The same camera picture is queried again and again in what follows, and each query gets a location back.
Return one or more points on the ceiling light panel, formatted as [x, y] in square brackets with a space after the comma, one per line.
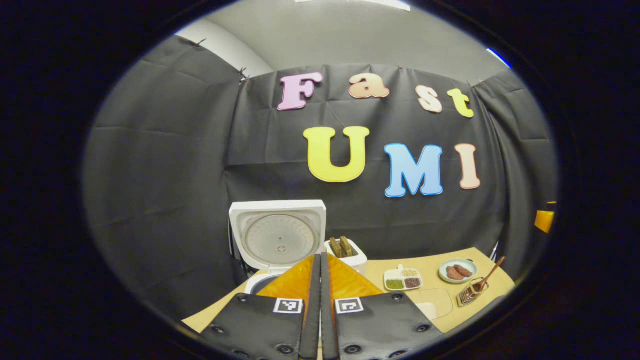
[370, 3]
[499, 57]

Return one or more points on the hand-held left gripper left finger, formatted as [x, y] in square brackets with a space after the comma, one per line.
[312, 310]

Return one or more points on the clear container of rice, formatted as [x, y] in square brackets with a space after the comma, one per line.
[435, 302]

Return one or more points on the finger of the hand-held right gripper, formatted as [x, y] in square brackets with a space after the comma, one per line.
[544, 220]

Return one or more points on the white divided grain dish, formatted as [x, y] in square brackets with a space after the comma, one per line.
[402, 280]

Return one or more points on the black backdrop cloth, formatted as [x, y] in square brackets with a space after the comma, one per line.
[165, 190]

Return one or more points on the white rice cooker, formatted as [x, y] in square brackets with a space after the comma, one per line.
[280, 235]

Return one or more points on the backdrop stand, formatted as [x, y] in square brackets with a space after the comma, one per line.
[496, 251]

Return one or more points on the white toaster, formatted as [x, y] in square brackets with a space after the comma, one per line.
[356, 261]

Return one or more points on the pale green plate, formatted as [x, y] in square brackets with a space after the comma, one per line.
[457, 262]

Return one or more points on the brown wooden spoon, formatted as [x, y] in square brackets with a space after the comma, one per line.
[490, 274]

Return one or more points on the red meat piece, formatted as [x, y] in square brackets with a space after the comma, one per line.
[454, 273]
[465, 270]

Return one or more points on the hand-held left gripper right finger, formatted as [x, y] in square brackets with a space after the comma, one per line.
[327, 310]

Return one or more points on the brown toast slices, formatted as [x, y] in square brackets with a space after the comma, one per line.
[341, 247]

